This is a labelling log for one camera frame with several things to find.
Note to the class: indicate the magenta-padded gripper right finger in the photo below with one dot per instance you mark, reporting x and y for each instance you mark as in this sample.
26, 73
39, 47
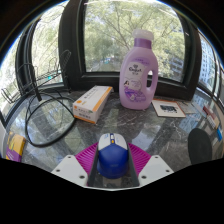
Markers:
155, 170

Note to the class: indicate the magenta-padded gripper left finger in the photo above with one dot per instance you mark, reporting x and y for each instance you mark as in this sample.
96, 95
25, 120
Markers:
71, 170

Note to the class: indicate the blue and white computer mouse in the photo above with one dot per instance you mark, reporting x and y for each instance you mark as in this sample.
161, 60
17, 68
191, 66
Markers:
112, 156

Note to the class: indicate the round black mouse pad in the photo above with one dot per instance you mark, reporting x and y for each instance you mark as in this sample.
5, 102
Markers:
199, 146

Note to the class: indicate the brown-framed white card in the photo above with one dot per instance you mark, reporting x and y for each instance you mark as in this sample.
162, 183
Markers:
168, 108

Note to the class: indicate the white and orange carton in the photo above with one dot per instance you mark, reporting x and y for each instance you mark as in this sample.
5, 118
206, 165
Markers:
91, 104

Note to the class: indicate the patterned flat booklet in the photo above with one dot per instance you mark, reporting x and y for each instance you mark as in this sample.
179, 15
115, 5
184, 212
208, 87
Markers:
188, 107

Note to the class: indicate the blue and white box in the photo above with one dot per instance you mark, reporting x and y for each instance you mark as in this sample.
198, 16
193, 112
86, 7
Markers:
219, 134

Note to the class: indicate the white box with blue stripe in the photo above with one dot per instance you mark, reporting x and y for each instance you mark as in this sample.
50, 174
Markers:
212, 122

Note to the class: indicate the red book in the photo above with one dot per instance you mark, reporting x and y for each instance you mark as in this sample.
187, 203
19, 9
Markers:
208, 111

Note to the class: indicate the purple detergent bottle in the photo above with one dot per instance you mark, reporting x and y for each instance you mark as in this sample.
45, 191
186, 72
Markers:
138, 76

